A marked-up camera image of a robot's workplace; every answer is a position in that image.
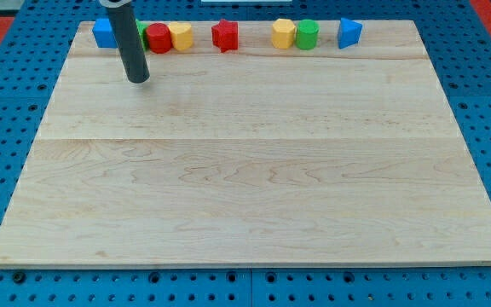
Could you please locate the green star block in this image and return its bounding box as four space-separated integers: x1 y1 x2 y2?
136 20 149 51

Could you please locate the light wooden board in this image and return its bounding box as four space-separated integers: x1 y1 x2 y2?
0 20 491 269

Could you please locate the yellow hexagon block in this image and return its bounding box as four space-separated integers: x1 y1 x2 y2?
271 19 296 49

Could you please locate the red star block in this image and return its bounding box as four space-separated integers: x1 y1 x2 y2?
211 19 239 53

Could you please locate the yellow heart block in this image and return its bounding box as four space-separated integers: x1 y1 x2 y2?
168 21 194 51

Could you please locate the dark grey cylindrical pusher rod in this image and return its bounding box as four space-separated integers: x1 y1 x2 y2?
99 0 150 84

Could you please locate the red cylinder block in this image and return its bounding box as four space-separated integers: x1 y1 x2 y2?
145 22 172 54

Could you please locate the blue cube block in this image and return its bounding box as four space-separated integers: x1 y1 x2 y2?
92 18 117 49

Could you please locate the blue triangle block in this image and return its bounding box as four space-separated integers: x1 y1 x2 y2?
337 18 363 49

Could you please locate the green cylinder block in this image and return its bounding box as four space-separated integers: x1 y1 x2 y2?
295 19 320 50

